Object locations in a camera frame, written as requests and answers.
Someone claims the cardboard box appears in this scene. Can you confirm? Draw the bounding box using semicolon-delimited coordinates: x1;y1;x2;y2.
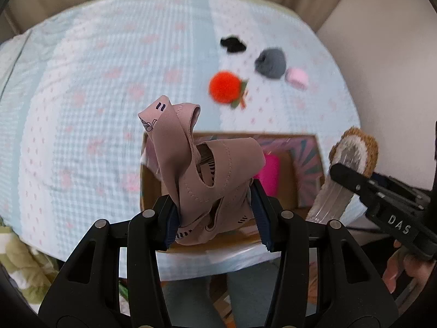
140;133;315;250

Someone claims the dusty pink strap garment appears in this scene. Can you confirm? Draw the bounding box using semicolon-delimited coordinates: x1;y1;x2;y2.
138;96;265;246

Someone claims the brown knit slipper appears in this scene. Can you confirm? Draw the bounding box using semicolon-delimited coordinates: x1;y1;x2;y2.
307;127;379;224

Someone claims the magenta pouch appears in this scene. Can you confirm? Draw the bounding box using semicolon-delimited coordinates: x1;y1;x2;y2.
254;154;280;197

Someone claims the grey fluffy sock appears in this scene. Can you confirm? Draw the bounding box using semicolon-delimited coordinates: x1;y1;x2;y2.
254;48;287;79

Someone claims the person's right hand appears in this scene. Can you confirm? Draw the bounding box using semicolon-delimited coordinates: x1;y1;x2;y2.
382;240;436;293

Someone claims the blue checkered floral bedspread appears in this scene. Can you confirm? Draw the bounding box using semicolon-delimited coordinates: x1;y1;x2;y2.
1;0;360;260

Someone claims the pink knit cloth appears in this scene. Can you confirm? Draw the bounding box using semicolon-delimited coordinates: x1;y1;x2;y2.
285;68;309;90

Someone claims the black scrunchie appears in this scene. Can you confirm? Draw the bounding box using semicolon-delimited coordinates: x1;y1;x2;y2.
220;36;247;54

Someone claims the orange pompom toy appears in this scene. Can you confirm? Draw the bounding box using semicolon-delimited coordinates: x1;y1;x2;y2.
208;71;248;109

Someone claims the floral green blanket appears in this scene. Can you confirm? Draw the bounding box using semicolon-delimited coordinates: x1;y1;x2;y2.
1;223;58;312

